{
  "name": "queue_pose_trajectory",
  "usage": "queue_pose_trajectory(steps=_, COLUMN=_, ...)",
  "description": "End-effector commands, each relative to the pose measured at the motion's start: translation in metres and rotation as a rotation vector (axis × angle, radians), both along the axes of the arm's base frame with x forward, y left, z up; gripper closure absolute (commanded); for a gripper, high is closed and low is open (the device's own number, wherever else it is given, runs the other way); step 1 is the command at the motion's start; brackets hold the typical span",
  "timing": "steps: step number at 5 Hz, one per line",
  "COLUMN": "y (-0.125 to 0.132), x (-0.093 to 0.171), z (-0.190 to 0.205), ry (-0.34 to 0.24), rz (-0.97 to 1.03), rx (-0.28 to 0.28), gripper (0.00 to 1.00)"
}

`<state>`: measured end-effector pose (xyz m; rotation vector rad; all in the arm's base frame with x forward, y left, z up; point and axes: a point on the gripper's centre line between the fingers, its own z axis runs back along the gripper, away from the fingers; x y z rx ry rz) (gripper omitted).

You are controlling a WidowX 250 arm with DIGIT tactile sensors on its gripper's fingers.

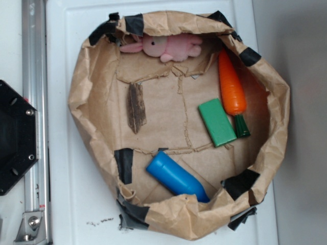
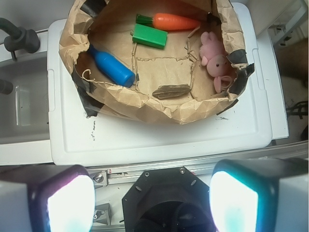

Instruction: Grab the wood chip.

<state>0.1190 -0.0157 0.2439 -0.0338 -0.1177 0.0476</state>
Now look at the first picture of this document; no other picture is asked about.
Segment brown wood chip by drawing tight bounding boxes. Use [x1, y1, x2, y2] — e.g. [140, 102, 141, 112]
[127, 83, 147, 134]

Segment brown paper bag bin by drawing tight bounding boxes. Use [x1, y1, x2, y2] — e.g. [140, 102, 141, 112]
[68, 11, 290, 240]

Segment blue plastic bottle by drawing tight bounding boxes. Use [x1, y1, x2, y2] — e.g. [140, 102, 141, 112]
[146, 151, 210, 203]

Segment green rectangular block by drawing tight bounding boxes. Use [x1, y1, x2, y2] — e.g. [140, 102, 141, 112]
[198, 99, 237, 147]

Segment orange plastic carrot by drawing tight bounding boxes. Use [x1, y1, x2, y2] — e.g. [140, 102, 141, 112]
[218, 49, 250, 138]

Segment pink plush bunny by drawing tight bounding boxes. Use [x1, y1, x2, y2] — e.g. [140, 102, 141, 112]
[120, 33, 202, 63]

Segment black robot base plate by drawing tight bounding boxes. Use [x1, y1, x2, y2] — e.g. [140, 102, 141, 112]
[0, 80, 38, 196]

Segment aluminium frame rail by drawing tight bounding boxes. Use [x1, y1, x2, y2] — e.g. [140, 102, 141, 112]
[21, 1, 52, 244]

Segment metal corner bracket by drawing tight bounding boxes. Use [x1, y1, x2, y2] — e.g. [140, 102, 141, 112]
[13, 211, 46, 244]

